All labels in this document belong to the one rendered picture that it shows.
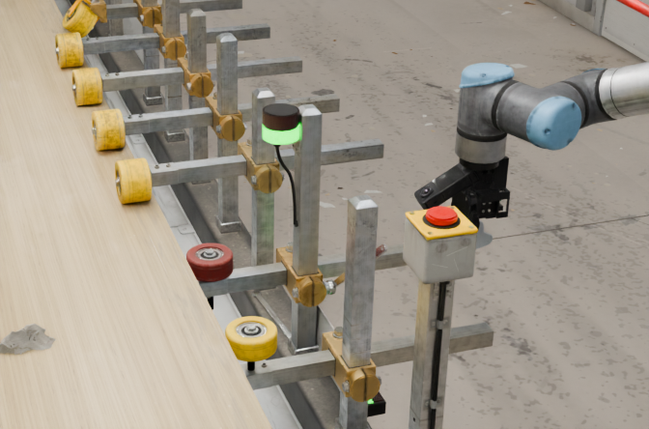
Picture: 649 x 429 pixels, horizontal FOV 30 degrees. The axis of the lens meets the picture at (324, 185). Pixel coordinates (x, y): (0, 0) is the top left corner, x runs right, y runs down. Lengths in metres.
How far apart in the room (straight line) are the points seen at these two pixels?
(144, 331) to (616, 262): 2.43
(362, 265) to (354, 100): 3.41
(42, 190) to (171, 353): 0.61
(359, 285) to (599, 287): 2.15
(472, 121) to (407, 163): 2.50
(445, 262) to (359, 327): 0.38
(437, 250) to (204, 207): 1.26
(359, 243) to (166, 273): 0.39
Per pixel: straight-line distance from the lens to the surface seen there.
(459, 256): 1.52
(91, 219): 2.22
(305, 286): 2.07
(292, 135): 1.95
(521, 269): 3.96
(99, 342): 1.87
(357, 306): 1.85
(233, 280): 2.10
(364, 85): 5.36
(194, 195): 2.75
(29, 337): 1.88
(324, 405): 2.07
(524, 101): 2.05
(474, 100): 2.11
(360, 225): 1.78
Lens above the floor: 1.92
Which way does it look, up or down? 26 degrees down
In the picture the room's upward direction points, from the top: 2 degrees clockwise
